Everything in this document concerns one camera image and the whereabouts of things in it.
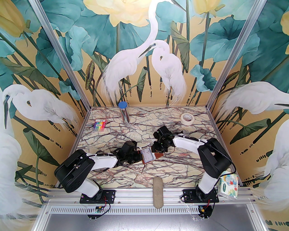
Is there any white masking tape roll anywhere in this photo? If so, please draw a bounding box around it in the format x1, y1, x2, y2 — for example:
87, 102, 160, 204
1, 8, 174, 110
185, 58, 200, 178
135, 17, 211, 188
181, 113, 195, 124

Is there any white printed credit card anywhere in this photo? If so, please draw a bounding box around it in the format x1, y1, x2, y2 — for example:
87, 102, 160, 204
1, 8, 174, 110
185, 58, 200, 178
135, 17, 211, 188
141, 149, 155, 162

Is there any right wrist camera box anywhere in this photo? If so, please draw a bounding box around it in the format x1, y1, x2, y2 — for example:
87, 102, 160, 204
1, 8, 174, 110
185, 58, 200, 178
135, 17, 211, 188
154, 126, 171, 141

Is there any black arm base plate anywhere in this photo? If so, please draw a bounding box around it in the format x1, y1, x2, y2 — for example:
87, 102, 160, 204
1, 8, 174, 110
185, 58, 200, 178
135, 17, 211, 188
80, 189, 116, 204
182, 189, 219, 203

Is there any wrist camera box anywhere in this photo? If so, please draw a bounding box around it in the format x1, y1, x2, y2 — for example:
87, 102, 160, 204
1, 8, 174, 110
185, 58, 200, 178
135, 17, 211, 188
121, 141, 138, 152
154, 126, 171, 141

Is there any brown leather card holder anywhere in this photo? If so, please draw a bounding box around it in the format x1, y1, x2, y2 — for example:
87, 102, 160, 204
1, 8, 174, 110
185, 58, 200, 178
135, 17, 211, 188
140, 148, 164, 163

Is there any aluminium frame post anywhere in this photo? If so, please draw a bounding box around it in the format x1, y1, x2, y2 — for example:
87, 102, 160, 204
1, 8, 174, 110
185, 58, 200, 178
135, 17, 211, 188
29, 0, 92, 109
206, 0, 266, 109

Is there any pack of coloured pens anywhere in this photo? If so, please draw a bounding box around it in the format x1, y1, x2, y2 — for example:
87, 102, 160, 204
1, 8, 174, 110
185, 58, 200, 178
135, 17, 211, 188
92, 118, 107, 132

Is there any clear tube with blue lid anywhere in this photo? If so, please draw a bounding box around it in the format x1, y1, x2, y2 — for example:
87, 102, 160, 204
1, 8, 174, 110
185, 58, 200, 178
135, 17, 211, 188
119, 102, 131, 123

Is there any aluminium front rail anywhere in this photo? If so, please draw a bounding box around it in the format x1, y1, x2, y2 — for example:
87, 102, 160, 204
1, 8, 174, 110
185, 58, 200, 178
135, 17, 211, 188
43, 188, 258, 205

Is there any small circuit board mount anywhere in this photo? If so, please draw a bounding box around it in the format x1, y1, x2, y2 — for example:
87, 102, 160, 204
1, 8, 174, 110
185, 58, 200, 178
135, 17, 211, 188
88, 205, 106, 219
198, 204, 214, 219

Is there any perforated metal tray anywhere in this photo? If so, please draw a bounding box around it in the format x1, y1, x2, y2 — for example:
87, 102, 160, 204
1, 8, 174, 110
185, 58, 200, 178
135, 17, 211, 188
34, 204, 266, 231

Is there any printed tissue pack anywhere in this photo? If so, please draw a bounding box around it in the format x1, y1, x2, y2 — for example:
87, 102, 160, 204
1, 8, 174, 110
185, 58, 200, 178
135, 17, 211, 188
217, 170, 239, 200

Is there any beige oblong pad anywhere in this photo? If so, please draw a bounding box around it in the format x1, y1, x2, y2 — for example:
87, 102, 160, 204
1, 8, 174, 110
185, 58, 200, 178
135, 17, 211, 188
153, 177, 164, 208

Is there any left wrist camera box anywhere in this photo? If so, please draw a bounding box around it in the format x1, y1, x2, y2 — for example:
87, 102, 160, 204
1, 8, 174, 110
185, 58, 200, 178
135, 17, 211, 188
121, 141, 138, 152

